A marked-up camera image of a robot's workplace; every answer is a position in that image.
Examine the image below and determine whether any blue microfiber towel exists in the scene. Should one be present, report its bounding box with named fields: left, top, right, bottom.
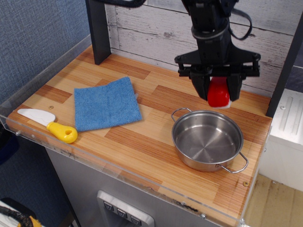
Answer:
left=74, top=77, right=142, bottom=132

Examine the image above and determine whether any yellow tape roll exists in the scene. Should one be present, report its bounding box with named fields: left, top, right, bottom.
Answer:
left=18, top=216, right=42, bottom=227

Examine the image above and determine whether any silver control panel with buttons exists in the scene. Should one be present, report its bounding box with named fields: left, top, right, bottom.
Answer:
left=97, top=190, right=155, bottom=227

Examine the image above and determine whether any clear acrylic guard rail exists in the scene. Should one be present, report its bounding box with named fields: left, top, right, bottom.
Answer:
left=1, top=38, right=271, bottom=227

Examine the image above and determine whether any stainless steel pan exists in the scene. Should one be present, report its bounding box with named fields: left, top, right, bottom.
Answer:
left=171, top=110, right=249, bottom=174

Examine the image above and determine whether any dark grey left post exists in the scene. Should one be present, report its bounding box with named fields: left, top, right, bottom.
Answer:
left=85, top=0, right=111, bottom=65

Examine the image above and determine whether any red toy block white base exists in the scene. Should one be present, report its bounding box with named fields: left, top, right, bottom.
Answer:
left=207, top=77, right=232, bottom=109

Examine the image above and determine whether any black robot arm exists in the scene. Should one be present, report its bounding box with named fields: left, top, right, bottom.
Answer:
left=175, top=0, right=261, bottom=102

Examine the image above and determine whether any dark grey post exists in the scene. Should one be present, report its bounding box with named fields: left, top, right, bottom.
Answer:
left=266, top=15, right=303, bottom=118
left=85, top=0, right=111, bottom=65

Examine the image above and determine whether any black cable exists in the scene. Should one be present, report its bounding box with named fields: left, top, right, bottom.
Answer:
left=228, top=7, right=253, bottom=41

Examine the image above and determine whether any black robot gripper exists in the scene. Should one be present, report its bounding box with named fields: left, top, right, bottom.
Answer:
left=175, top=23, right=261, bottom=101

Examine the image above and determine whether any yellow white toy knife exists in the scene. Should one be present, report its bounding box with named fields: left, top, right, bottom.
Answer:
left=17, top=109, right=78, bottom=144

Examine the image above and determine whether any white metal box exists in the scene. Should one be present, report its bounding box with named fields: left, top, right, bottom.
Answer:
left=259, top=89, right=303, bottom=191

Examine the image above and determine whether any dark grey right post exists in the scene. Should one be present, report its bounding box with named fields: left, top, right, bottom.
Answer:
left=266, top=15, right=303, bottom=118

